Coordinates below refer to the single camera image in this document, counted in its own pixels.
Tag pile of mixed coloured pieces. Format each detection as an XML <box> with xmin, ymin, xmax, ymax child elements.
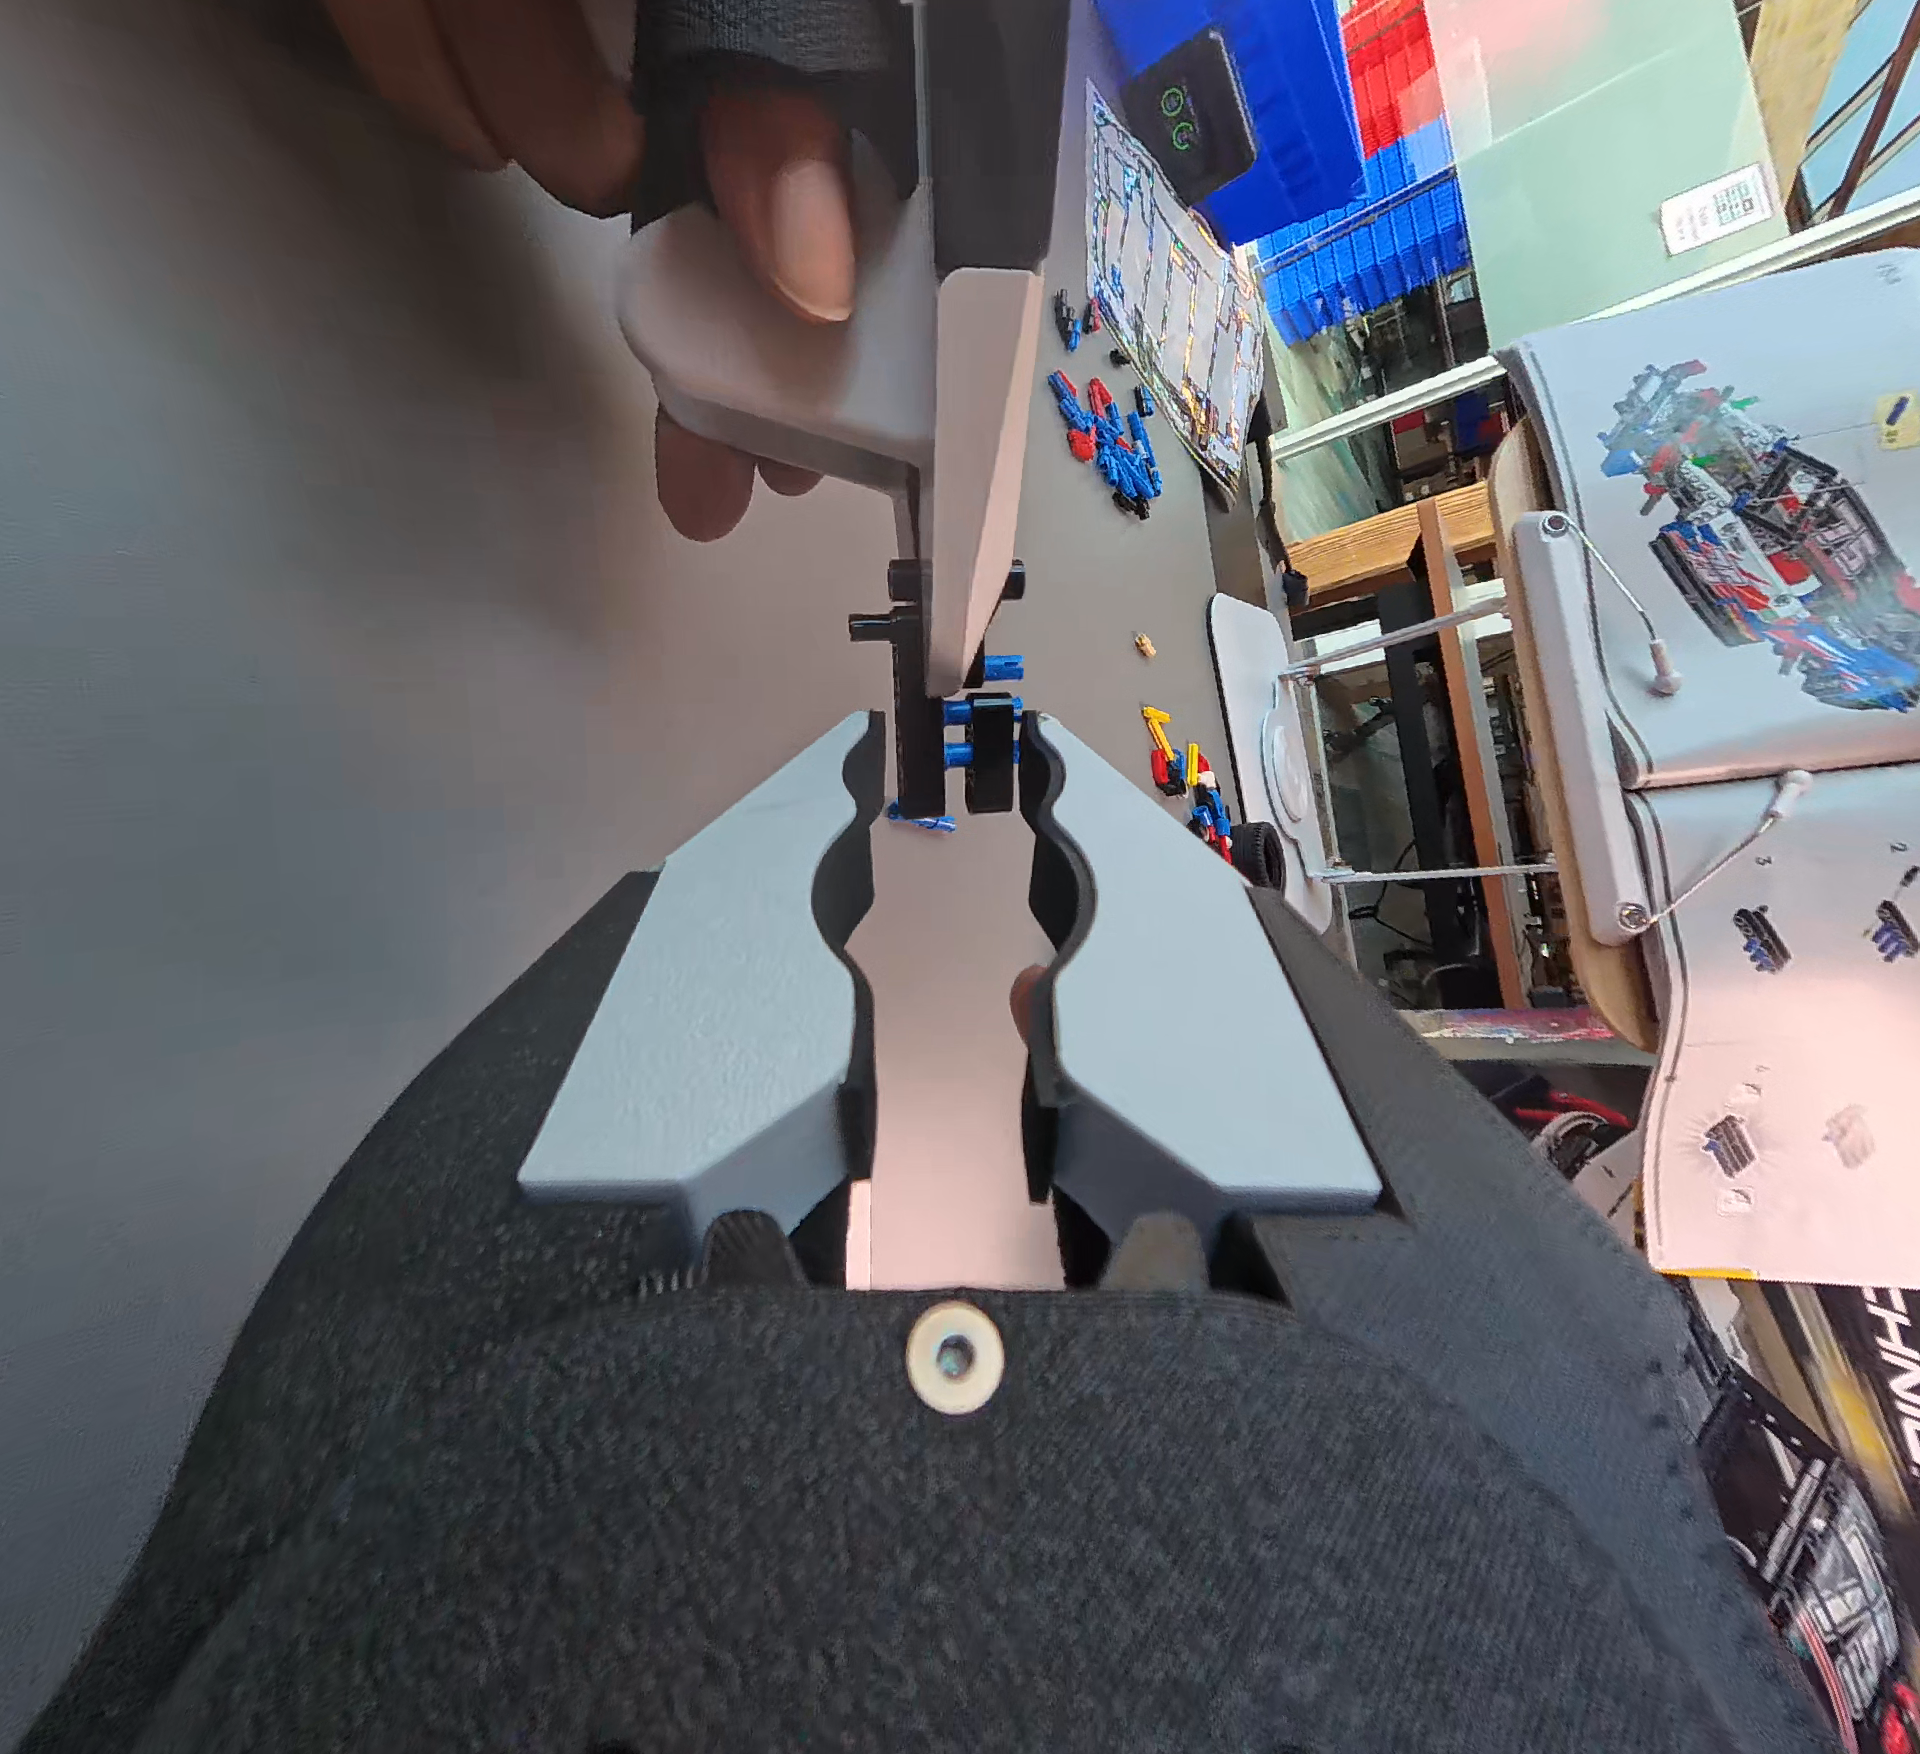
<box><xmin>1140</xmin><ymin>704</ymin><xmax>1237</xmax><ymax>859</ymax></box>

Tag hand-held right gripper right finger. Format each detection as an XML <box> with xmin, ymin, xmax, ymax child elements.
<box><xmin>1016</xmin><ymin>713</ymin><xmax>1384</xmax><ymax>1251</ymax></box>

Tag building instruction booklet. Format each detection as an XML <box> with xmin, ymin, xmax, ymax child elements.
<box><xmin>1500</xmin><ymin>247</ymin><xmax>1920</xmax><ymax>1291</ymax></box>

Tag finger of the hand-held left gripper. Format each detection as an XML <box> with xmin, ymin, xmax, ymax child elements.
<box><xmin>896</xmin><ymin>267</ymin><xmax>1048</xmax><ymax>701</ymax></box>

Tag grey desk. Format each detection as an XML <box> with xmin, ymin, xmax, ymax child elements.
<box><xmin>0</xmin><ymin>0</ymin><xmax>1360</xmax><ymax>1754</ymax></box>

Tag white paper notice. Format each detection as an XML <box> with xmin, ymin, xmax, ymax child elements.
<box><xmin>1658</xmin><ymin>164</ymin><xmax>1782</xmax><ymax>256</ymax></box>

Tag black beam with blue pins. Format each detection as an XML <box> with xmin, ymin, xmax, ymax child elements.
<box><xmin>848</xmin><ymin>558</ymin><xmax>1028</xmax><ymax>818</ymax></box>

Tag silver sticker sheet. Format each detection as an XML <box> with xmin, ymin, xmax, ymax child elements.
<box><xmin>1084</xmin><ymin>81</ymin><xmax>1271</xmax><ymax>496</ymax></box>

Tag black cable with plug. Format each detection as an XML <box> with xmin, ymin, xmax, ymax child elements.
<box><xmin>1253</xmin><ymin>404</ymin><xmax>1311</xmax><ymax>610</ymax></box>

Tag shelf of red blue bins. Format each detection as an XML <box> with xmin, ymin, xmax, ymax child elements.
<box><xmin>1253</xmin><ymin>0</ymin><xmax>1502</xmax><ymax>346</ymax></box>

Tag wooden table leg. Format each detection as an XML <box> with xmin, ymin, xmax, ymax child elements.
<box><xmin>1291</xmin><ymin>495</ymin><xmax>1535</xmax><ymax>1008</ymax></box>

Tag small black box device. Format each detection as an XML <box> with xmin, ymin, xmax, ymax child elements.
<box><xmin>1125</xmin><ymin>29</ymin><xmax>1258</xmax><ymax>206</ymax></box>

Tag pile of blue red pins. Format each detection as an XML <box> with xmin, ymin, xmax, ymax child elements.
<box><xmin>1047</xmin><ymin>284</ymin><xmax>1166</xmax><ymax>522</ymax></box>

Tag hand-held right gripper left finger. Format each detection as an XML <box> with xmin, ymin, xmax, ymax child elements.
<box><xmin>517</xmin><ymin>711</ymin><xmax>890</xmax><ymax>1251</ymax></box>

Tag black toy car box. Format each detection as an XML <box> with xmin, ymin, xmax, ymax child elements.
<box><xmin>1694</xmin><ymin>1275</ymin><xmax>1920</xmax><ymax>1754</ymax></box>

